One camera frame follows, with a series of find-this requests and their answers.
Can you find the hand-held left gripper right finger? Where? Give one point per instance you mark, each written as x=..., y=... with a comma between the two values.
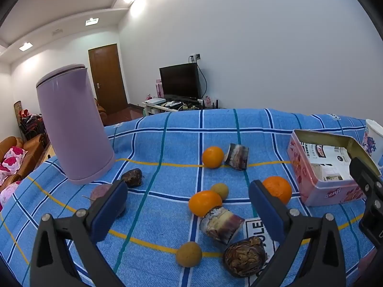
x=266, y=212

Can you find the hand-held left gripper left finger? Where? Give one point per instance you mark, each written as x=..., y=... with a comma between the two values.
x=110, y=212

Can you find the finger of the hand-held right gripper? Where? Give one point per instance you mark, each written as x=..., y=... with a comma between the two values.
x=372, y=197

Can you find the reddish purple round fruit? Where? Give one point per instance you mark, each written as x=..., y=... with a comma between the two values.
x=100, y=192

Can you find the orange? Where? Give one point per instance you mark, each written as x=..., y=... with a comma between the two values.
x=276, y=189
x=213, y=157
x=205, y=203

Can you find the dark brown wrinkled fruit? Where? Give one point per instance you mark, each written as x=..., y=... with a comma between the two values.
x=133, y=178
x=244, y=255

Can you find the pink tin box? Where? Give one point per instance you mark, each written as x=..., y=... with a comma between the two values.
x=323, y=192

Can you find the tan longan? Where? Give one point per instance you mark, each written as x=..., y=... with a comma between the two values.
x=220, y=190
x=189, y=254

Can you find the white cup with blue print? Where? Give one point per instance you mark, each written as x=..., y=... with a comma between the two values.
x=372, y=143

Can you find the blue checked blanket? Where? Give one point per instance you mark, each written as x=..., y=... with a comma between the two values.
x=167, y=161

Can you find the purple electric kettle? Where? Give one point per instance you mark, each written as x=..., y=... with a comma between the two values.
x=74, y=119

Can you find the brown leather armchair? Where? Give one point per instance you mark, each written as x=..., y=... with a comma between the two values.
x=101, y=112

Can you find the brown leather sofa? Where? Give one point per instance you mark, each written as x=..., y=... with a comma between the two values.
x=30, y=151

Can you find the pink floral cushion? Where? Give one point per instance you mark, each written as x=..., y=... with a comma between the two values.
x=12, y=157
x=7, y=192

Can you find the white television stand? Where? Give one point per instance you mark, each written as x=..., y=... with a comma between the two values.
x=152, y=108

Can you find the dark rack with clothes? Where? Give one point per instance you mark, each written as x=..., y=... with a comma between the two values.
x=30, y=125

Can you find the black router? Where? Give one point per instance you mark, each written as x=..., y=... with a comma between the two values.
x=214, y=104

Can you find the white set-top box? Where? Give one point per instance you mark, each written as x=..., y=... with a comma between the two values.
x=157, y=101

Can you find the brown wooden door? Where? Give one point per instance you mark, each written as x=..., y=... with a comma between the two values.
x=107, y=77

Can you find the black television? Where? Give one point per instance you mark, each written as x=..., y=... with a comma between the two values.
x=179, y=80

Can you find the square ceiling light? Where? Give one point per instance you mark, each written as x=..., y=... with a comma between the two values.
x=25, y=47
x=91, y=21

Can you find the wall socket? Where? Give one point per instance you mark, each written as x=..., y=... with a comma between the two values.
x=195, y=57

